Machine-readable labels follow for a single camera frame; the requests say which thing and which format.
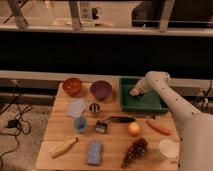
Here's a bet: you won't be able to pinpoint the wooden table board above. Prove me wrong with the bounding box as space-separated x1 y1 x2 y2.
36 88 178 171

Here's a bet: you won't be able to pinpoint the blue cup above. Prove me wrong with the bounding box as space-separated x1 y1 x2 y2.
74 117 87 133

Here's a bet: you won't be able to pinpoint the green plastic tray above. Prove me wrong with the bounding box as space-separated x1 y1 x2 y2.
119 77 169 113

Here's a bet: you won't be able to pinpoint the black handled tool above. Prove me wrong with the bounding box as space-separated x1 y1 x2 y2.
102 116 135 123

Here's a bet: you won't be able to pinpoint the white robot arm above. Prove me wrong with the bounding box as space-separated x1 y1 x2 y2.
134 71 213 171

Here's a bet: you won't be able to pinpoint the blue sponge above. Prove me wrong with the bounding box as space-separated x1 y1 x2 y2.
87 141 103 165

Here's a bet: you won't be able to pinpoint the white bowl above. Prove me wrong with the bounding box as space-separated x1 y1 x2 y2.
157 139 179 161

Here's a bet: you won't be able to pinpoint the purple bowl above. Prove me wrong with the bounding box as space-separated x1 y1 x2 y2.
90 80 112 100

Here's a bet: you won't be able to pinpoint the black floor cables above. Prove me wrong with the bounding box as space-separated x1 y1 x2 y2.
0 81 34 171

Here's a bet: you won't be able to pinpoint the orange carrot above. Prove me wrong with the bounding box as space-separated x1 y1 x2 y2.
146 120 171 136

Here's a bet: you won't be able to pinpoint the light blue plate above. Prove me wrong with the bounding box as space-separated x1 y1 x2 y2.
68 98 87 118

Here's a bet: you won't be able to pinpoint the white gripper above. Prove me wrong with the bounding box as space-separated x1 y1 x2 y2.
135 77 151 94

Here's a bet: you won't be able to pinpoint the small metal cup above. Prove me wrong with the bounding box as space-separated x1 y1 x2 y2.
89 103 100 115

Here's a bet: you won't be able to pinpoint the orange fruit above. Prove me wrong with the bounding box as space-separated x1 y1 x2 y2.
127 122 141 136

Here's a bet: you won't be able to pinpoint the black binder clip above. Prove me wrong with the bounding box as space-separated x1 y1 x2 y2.
94 121 108 134

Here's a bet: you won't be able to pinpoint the brown grape bunch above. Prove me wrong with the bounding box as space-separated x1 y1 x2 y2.
121 138 148 168

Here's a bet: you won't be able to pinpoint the red bowl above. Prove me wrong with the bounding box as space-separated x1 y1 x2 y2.
62 78 82 96

